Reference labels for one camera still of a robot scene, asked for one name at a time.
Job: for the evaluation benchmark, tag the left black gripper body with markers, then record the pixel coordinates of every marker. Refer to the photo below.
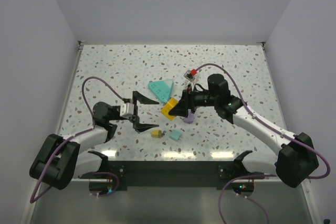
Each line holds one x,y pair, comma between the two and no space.
114,116

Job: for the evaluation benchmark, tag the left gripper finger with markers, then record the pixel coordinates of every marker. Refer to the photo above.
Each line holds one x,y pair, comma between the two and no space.
137,97
141,127

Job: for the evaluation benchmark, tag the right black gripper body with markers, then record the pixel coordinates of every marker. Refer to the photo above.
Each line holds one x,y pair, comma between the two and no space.
204,99

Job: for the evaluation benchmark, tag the yellow cube socket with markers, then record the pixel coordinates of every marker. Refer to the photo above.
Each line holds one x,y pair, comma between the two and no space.
172,102

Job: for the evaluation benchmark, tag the teal triangular socket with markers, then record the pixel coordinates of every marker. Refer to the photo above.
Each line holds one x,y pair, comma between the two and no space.
162,89

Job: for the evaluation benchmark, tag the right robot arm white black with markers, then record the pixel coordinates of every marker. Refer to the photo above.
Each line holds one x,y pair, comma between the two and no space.
296,158

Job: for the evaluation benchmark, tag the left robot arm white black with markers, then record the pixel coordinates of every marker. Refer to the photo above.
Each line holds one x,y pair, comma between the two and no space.
62,158

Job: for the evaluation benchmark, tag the yellow small plug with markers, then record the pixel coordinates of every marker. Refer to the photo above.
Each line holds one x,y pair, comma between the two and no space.
157,134

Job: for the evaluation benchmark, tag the teal small plug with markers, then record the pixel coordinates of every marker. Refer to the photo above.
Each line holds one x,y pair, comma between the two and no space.
175,135

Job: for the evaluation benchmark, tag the purple power strip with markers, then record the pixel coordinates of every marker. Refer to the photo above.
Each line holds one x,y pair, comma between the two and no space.
190,117

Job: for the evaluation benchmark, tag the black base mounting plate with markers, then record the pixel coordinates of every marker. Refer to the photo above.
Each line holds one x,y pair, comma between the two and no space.
175,173

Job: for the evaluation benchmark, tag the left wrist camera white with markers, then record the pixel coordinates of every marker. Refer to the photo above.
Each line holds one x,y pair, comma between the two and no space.
127,108

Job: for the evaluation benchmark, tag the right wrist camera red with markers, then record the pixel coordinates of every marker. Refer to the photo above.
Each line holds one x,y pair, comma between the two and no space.
189,75

